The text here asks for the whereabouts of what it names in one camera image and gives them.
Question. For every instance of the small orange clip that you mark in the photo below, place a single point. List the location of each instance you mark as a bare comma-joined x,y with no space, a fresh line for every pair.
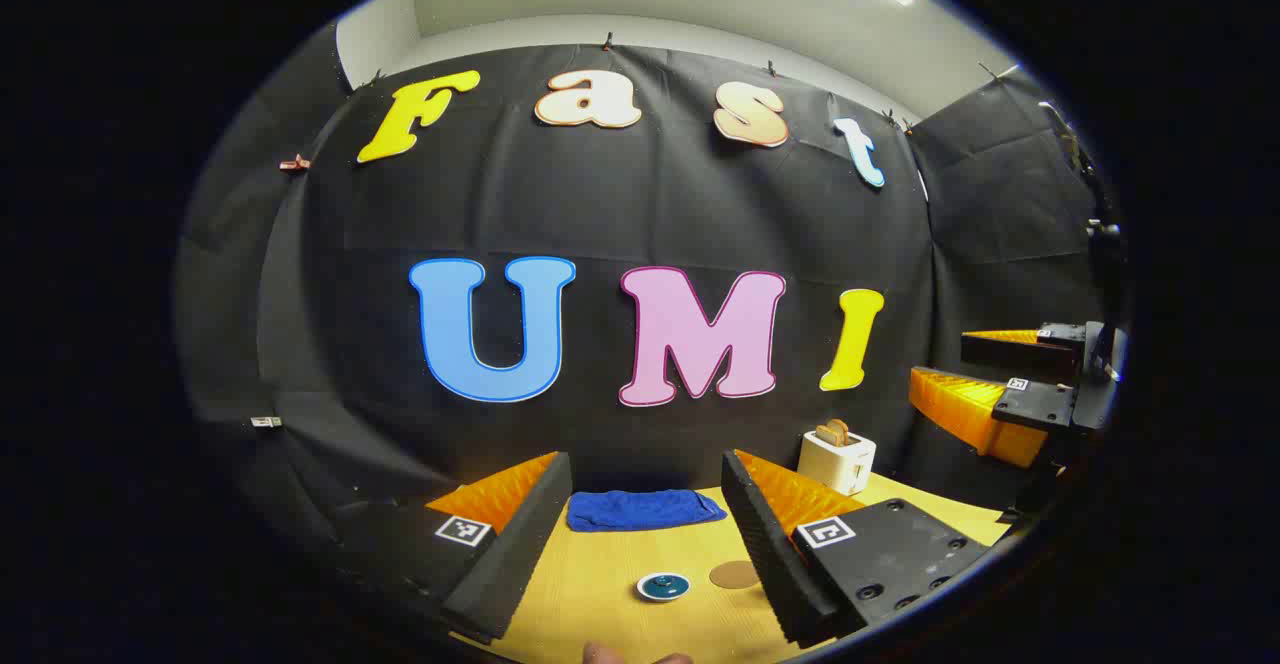
295,163

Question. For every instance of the round brown coaster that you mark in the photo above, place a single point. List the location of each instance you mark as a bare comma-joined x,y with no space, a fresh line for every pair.
732,575

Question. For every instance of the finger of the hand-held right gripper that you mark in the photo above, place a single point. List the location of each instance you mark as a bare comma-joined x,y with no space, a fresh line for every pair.
1040,406
1020,356

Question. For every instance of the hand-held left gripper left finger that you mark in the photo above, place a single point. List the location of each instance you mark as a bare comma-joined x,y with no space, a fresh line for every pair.
510,554

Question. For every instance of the blue towel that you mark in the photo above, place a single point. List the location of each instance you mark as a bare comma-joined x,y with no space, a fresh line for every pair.
640,509

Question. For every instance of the white toaster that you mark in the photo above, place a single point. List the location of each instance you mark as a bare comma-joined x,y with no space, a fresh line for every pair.
835,466

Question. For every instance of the black backdrop cloth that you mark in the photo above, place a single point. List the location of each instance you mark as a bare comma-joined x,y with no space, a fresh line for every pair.
600,204

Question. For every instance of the white teacup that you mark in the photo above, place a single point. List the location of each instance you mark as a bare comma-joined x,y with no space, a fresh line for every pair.
663,601

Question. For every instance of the small silver clip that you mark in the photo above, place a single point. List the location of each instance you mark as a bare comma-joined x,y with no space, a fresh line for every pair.
266,422

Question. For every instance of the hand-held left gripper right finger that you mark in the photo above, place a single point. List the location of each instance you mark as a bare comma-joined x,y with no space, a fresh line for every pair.
770,554

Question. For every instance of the toast slice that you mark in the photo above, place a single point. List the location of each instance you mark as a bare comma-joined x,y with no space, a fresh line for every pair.
841,430
824,434

